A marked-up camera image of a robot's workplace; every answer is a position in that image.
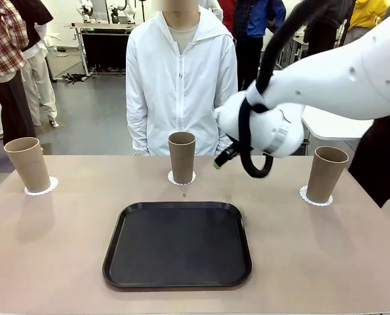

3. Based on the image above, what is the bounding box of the bystander in red plaid shirt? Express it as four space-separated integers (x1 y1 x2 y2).
0 0 37 145

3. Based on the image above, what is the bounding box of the bystander in yellow top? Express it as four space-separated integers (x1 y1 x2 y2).
348 0 390 43

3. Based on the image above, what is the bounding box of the white scalloped paper coaster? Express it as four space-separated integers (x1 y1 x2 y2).
299 185 334 207
167 170 197 186
24 176 60 197

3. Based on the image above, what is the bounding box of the bystander in black vest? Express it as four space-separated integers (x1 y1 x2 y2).
10 0 60 128

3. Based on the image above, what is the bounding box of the bystander in blue jacket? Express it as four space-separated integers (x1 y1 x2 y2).
233 0 286 91

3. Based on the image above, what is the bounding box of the bystander in black coat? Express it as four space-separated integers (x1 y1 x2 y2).
303 0 349 56

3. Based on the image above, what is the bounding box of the white rounded table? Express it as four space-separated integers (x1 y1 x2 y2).
301 104 374 141

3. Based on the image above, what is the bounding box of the person in white jacket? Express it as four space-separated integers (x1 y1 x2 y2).
125 0 240 157

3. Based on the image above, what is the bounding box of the bystander in red top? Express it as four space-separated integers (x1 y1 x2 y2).
219 0 237 30

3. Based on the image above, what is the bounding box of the workbench with black panel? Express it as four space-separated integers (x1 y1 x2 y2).
70 22 143 83

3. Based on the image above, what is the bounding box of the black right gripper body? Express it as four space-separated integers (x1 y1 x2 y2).
229 139 242 158

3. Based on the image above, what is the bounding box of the tall beige tumbler cup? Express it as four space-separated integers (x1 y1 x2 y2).
3 136 51 194
305 146 350 203
167 131 197 185

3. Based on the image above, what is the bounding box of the black plastic serving tray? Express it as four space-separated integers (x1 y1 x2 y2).
102 201 253 291

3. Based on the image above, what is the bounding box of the dark floor cable clutter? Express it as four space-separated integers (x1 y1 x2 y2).
62 73 96 85

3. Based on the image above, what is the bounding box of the black right arm cable sleeve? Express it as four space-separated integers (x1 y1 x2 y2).
237 0 346 180

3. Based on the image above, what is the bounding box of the person's right forearm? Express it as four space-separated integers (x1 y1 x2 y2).
126 108 151 156

